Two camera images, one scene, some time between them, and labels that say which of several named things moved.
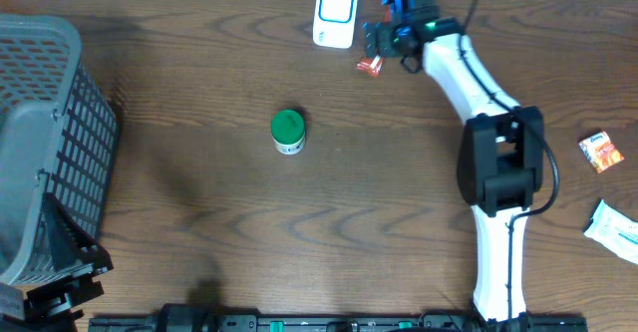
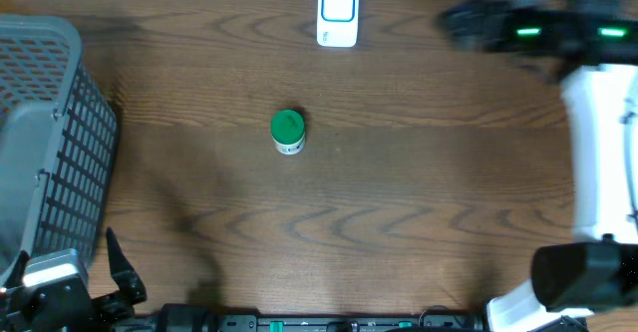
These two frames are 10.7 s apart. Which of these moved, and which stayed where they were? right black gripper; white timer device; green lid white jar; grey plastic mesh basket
Moved: right black gripper
Stayed: grey plastic mesh basket; white timer device; green lid white jar
